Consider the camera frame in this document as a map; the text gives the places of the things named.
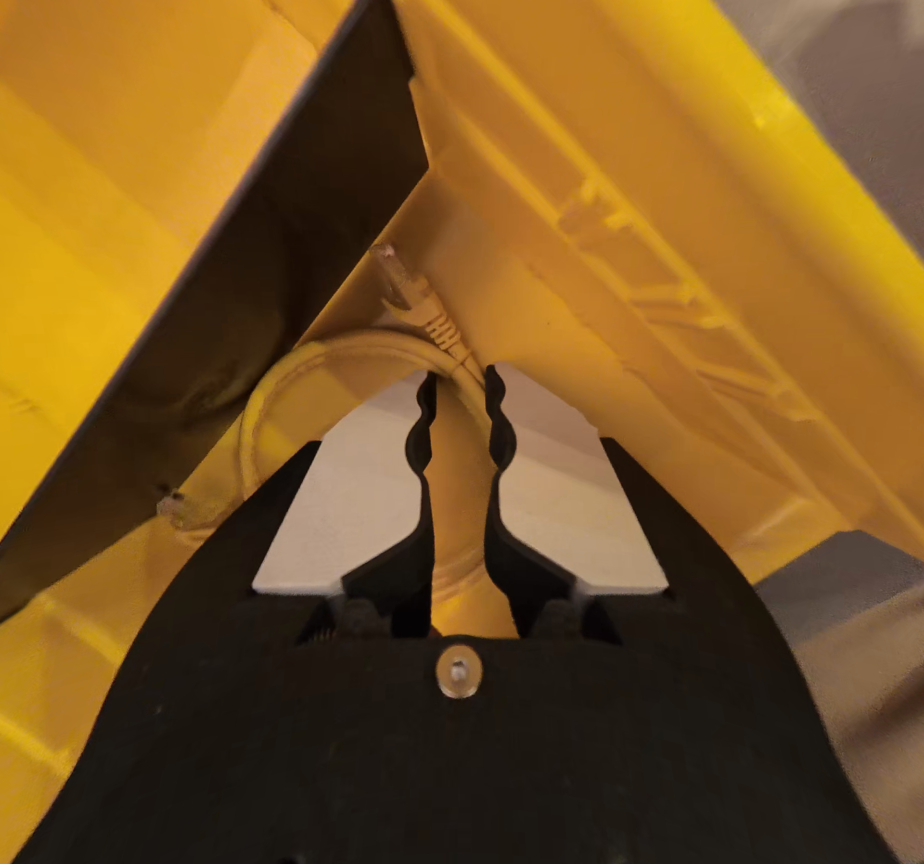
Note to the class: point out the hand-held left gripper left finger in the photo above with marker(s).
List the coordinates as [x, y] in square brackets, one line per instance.
[346, 503]

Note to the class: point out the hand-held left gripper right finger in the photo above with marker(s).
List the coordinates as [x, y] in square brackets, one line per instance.
[570, 510]

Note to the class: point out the yellow plastic bin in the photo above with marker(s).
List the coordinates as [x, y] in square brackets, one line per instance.
[650, 120]

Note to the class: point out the black bin divider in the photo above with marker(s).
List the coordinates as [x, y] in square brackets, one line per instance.
[289, 228]

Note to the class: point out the person's beige clothing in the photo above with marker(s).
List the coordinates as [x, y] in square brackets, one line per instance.
[866, 698]

